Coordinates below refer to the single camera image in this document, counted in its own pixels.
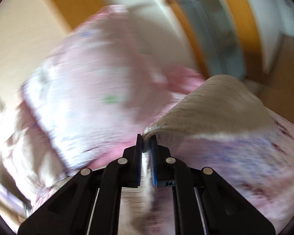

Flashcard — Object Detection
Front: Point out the beige cable-knit sweater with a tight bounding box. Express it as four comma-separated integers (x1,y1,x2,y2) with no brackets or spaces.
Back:
143,75,274,139

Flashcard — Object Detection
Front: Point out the white floral pillow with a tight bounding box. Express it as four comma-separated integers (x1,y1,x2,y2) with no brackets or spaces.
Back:
22,5,171,170

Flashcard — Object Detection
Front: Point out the pink floral bed sheet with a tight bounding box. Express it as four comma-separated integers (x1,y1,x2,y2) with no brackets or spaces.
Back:
91,67,294,232

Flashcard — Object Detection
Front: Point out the wooden framed interior window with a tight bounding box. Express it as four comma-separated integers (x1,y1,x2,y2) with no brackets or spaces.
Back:
165,0,263,83

